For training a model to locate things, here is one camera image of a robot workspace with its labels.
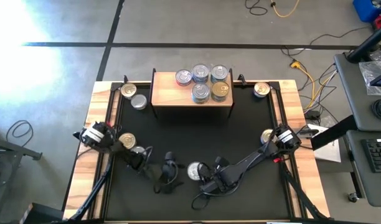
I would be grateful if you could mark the white paper sheet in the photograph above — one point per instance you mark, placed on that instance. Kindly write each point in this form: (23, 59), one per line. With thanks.
(329, 152)

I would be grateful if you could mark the blue plastic bin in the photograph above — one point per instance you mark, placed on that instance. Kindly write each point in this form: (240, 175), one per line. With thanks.
(366, 9)

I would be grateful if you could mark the black power adapter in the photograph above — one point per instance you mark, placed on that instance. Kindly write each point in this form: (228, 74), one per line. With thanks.
(312, 115)

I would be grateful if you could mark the blue albacore tuna can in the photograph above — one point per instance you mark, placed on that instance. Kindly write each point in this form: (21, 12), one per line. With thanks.
(201, 101)
(200, 91)

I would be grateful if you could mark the green albacore can gold lid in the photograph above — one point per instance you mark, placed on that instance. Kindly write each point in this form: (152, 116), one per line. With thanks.
(220, 89)

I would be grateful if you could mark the black monitor pole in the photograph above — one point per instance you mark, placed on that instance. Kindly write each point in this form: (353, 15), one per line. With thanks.
(368, 43)

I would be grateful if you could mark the Bumble Bee light tuna can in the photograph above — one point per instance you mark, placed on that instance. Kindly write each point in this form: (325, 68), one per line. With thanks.
(139, 101)
(138, 150)

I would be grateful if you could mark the black box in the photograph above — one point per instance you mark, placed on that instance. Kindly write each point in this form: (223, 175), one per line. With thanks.
(41, 216)

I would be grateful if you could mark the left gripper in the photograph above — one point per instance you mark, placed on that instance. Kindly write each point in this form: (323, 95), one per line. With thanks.
(169, 172)

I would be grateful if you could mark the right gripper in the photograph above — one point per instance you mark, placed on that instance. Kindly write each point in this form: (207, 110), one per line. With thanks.
(217, 180)

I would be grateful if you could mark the red connector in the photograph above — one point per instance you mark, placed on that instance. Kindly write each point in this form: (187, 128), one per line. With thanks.
(277, 160)

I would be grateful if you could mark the black desk support bar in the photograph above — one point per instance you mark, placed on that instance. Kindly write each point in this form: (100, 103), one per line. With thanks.
(333, 133)

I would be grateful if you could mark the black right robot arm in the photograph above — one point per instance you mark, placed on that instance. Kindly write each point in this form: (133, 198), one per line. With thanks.
(249, 161)

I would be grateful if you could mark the desk caster wheel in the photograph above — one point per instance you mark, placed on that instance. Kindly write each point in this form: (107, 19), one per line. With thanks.
(352, 197)

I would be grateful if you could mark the grey desk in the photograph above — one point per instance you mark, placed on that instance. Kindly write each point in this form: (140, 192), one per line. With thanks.
(358, 186)
(355, 102)

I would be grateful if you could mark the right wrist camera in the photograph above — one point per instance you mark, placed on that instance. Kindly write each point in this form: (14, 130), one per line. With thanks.
(222, 162)

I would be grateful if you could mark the black aluminium table frame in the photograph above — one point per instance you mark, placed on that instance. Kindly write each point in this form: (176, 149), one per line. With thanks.
(115, 86)

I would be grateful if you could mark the black keyboard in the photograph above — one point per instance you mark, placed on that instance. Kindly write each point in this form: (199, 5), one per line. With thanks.
(378, 154)

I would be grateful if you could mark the black table clamp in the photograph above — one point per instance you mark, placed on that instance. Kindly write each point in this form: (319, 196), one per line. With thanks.
(241, 79)
(125, 79)

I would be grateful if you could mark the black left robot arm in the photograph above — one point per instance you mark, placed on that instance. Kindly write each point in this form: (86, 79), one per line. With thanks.
(133, 160)

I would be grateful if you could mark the clear plastic bag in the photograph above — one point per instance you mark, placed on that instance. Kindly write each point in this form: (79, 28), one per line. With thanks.
(369, 70)

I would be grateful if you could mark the wooden shelf black frame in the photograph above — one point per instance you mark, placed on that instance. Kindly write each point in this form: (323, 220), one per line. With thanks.
(168, 93)

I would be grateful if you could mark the black diagonal frame strut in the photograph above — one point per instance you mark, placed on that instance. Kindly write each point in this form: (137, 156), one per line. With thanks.
(92, 193)
(303, 199)

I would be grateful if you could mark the silver lid tuna can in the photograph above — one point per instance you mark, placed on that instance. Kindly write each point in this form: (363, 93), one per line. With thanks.
(193, 170)

